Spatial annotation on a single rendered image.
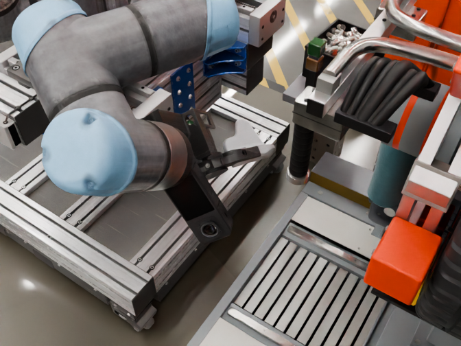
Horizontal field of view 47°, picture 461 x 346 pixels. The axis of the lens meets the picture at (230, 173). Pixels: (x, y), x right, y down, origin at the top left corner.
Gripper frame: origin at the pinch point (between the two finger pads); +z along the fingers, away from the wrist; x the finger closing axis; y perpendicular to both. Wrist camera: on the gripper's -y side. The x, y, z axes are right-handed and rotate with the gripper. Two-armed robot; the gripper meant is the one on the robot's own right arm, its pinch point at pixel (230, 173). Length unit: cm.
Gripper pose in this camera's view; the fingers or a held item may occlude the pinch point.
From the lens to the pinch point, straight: 77.7
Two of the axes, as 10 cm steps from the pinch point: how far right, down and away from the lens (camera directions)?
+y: -3.7, -9.2, 1.3
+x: -8.6, 3.9, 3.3
